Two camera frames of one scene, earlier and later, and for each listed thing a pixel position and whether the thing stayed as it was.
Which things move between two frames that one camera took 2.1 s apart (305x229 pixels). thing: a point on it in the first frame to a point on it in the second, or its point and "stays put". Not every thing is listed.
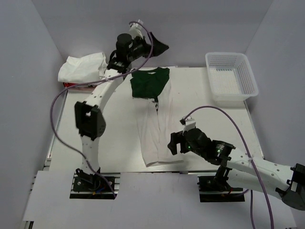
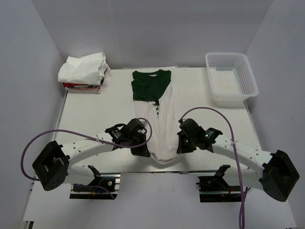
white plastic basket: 230,78 stays put
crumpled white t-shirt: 87,67 stays put
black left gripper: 157,48 to 142,150
